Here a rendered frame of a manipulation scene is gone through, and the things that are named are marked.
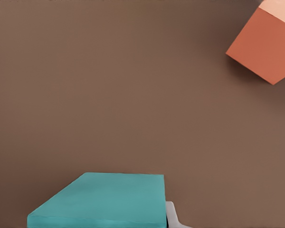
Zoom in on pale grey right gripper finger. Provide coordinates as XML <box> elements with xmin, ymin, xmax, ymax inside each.
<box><xmin>165</xmin><ymin>200</ymin><xmax>193</xmax><ymax>228</ymax></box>

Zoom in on teal blue cube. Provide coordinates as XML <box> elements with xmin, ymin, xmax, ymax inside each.
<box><xmin>27</xmin><ymin>172</ymin><xmax>167</xmax><ymax>228</ymax></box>

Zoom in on orange cube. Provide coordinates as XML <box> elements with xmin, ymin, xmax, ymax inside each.
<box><xmin>225</xmin><ymin>0</ymin><xmax>285</xmax><ymax>86</ymax></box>

